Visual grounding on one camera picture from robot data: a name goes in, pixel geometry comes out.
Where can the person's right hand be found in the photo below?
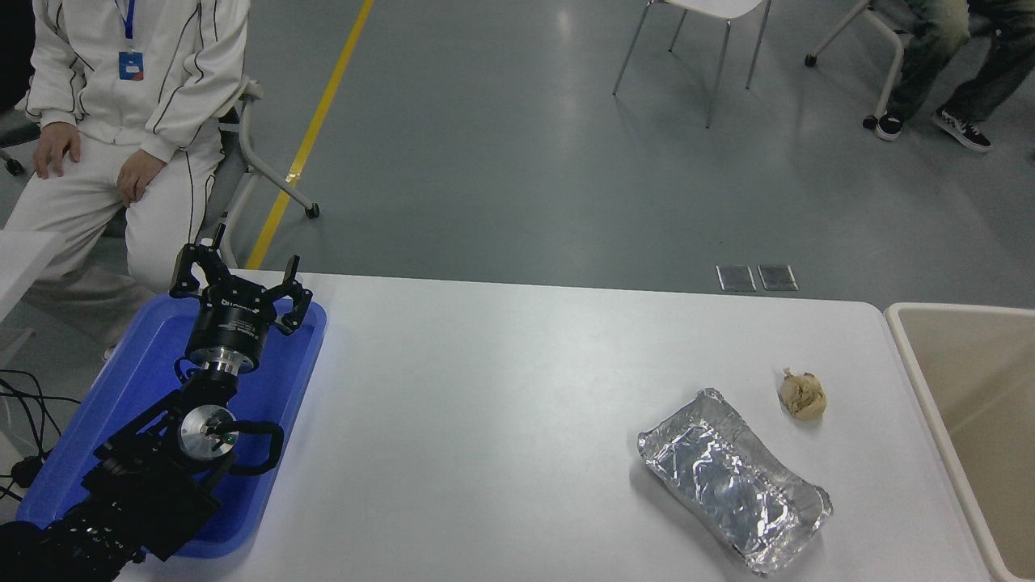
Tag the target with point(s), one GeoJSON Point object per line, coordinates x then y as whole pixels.
{"type": "Point", "coordinates": [55, 149]}

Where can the small white table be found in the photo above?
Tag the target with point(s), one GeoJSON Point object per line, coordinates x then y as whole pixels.
{"type": "Point", "coordinates": [20, 255]}

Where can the crumpled foil tray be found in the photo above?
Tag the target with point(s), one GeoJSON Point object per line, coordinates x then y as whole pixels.
{"type": "Point", "coordinates": [728, 477]}

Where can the grey chair with white frame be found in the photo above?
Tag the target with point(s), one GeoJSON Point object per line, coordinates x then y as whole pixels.
{"type": "Point", "coordinates": [242, 162]}

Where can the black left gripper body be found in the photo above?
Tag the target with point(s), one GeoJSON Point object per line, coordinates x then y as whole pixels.
{"type": "Point", "coordinates": [232, 327]}

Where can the metal floor plate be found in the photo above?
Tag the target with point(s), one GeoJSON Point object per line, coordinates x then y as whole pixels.
{"type": "Point", "coordinates": [778, 276]}
{"type": "Point", "coordinates": [736, 277]}

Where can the crumpled tan paper ball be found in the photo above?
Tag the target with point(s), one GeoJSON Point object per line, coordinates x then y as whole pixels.
{"type": "Point", "coordinates": [803, 398]}

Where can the seated person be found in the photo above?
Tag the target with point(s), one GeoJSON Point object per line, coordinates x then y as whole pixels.
{"type": "Point", "coordinates": [938, 48]}

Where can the blue plastic tray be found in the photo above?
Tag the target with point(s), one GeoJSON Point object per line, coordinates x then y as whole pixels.
{"type": "Point", "coordinates": [275, 380]}

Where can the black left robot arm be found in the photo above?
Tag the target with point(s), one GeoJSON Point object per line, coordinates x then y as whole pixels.
{"type": "Point", "coordinates": [154, 485]}

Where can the person's left hand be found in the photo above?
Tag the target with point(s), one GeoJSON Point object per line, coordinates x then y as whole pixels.
{"type": "Point", "coordinates": [139, 176]}

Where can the grey chair with black castor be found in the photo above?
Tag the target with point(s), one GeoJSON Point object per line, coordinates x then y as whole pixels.
{"type": "Point", "coordinates": [12, 166]}

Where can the large pale bin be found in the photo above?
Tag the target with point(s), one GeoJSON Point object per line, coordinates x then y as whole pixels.
{"type": "Point", "coordinates": [986, 364]}

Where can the white chair with metal legs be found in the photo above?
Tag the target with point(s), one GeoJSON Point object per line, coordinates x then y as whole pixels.
{"type": "Point", "coordinates": [720, 8]}

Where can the white frame chair with castors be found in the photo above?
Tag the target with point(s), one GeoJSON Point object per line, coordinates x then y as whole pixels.
{"type": "Point", "coordinates": [896, 65]}

